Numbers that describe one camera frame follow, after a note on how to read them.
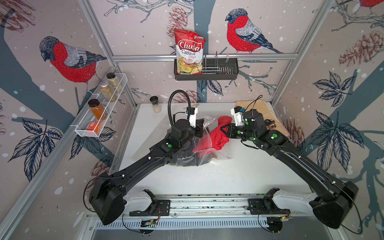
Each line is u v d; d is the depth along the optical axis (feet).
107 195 1.27
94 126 2.18
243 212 2.39
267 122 3.51
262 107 3.90
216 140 2.38
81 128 2.16
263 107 3.89
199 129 2.13
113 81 2.62
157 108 3.74
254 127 1.73
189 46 2.54
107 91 2.44
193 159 2.63
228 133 2.04
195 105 3.97
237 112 2.12
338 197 1.23
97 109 2.17
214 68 2.58
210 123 2.67
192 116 2.09
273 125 3.40
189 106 1.98
